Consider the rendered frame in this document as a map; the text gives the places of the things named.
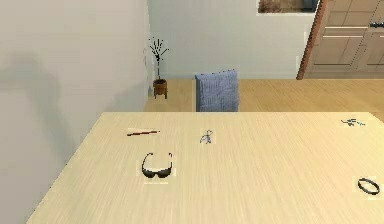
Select black sunglasses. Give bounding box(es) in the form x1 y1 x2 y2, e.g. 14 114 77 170
141 152 174 179

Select blue upholstered chair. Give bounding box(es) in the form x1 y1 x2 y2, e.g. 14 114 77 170
194 69 240 113

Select bare twig plant brown pot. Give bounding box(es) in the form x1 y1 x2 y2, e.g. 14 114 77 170
148 36 170 100

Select red pencil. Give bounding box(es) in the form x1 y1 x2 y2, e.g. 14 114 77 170
126 129 161 137

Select pale wooden table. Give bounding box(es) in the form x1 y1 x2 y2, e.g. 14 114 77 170
25 111 384 224

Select small dark key bunch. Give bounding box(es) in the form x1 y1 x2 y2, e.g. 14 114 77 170
340 117 367 128

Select beige panelled cupboard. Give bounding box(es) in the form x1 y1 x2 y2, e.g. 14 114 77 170
305 0 384 75

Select small blue key ring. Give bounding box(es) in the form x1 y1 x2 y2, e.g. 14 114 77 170
199 129 214 145

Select brown wooden door frame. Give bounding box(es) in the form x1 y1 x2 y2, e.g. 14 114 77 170
296 0 329 81

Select framed brown wall picture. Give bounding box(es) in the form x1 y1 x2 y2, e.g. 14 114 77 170
257 0 321 15

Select black ring band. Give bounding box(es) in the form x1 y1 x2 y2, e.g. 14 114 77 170
357 177 381 196

